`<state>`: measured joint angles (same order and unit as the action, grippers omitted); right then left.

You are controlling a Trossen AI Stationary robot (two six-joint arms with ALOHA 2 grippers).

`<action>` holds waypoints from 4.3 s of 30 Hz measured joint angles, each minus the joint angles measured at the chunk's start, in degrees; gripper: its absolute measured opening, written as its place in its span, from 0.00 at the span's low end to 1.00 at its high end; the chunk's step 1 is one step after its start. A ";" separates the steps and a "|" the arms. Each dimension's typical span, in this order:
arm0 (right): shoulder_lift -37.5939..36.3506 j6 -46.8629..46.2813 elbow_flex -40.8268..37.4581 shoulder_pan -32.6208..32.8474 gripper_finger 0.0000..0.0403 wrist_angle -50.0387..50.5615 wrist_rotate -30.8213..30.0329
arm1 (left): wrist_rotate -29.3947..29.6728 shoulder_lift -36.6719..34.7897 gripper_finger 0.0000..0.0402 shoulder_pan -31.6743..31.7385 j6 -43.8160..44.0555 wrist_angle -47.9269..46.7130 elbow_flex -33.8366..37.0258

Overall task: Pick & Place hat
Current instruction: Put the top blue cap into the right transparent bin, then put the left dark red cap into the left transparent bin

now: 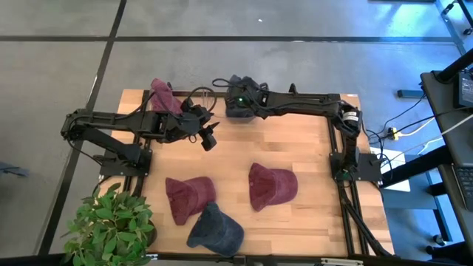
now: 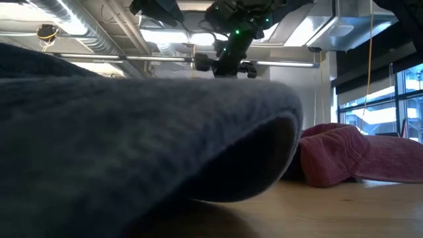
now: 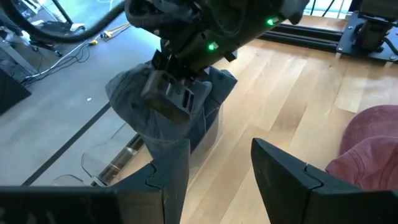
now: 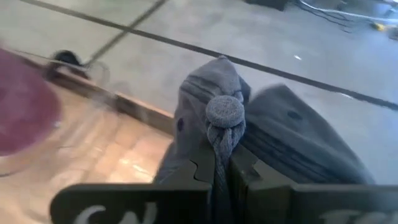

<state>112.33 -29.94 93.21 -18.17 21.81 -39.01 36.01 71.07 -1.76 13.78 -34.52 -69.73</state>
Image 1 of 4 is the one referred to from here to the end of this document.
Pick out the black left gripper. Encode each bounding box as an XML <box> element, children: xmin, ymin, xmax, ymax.
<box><xmin>171</xmin><ymin>106</ymin><xmax>220</xmax><ymax>144</ymax></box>

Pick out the dark blue corduroy cap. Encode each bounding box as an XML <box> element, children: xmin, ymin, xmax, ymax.
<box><xmin>225</xmin><ymin>75</ymin><xmax>259</xmax><ymax>118</ymax></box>
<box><xmin>186</xmin><ymin>202</ymin><xmax>245</xmax><ymax>257</ymax></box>

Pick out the maroon corduroy cap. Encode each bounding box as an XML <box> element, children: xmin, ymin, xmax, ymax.
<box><xmin>149</xmin><ymin>77</ymin><xmax>184</xmax><ymax>116</ymax></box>
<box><xmin>248</xmin><ymin>162</ymin><xmax>299</xmax><ymax>213</ymax></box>
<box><xmin>165</xmin><ymin>176</ymin><xmax>217</xmax><ymax>226</ymax></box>

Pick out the green leafy potted plant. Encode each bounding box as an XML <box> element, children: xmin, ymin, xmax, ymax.
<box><xmin>61</xmin><ymin>183</ymin><xmax>158</xmax><ymax>266</ymax></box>

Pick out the black slanted stand beam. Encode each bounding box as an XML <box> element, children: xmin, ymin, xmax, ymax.
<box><xmin>380</xmin><ymin>146</ymin><xmax>454</xmax><ymax>189</ymax></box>

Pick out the black side desk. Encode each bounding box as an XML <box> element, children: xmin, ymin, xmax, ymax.
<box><xmin>420</xmin><ymin>69</ymin><xmax>473</xmax><ymax>237</ymax></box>

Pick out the dark display screen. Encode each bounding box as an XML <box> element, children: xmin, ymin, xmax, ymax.
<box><xmin>453</xmin><ymin>72</ymin><xmax>473</xmax><ymax>108</ymax></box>

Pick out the black laptop keyboard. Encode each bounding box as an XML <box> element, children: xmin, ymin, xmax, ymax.
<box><xmin>450</xmin><ymin>162</ymin><xmax>473</xmax><ymax>214</ymax></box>

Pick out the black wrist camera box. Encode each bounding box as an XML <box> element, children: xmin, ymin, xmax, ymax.
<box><xmin>200</xmin><ymin>132</ymin><xmax>218</xmax><ymax>151</ymax></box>

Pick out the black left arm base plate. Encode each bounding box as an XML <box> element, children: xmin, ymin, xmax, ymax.
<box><xmin>98</xmin><ymin>147</ymin><xmax>153</xmax><ymax>177</ymax></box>

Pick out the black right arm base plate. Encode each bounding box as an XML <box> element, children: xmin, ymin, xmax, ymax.
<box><xmin>330</xmin><ymin>151</ymin><xmax>384</xmax><ymax>182</ymax></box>

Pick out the black floor cable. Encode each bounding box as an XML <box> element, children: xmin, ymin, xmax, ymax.
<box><xmin>365</xmin><ymin>94</ymin><xmax>426</xmax><ymax>143</ymax></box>

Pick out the black aluminium table frame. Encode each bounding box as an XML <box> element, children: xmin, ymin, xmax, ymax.
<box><xmin>125</xmin><ymin>83</ymin><xmax>395</xmax><ymax>266</ymax></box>

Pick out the white cable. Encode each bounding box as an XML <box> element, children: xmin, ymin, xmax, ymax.
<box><xmin>398</xmin><ymin>113</ymin><xmax>473</xmax><ymax>146</ymax></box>

